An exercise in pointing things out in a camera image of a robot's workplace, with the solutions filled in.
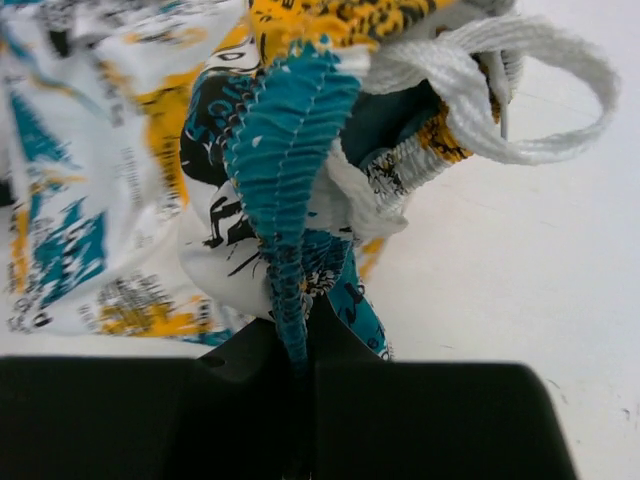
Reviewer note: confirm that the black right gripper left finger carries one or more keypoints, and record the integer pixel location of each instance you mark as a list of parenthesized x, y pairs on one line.
[(214, 417)]

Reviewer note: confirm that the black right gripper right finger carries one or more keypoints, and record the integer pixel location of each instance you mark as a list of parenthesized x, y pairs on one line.
[(377, 419)]

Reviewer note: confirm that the white yellow teal printed shorts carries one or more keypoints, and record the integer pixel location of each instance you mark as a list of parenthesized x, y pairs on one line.
[(177, 169)]

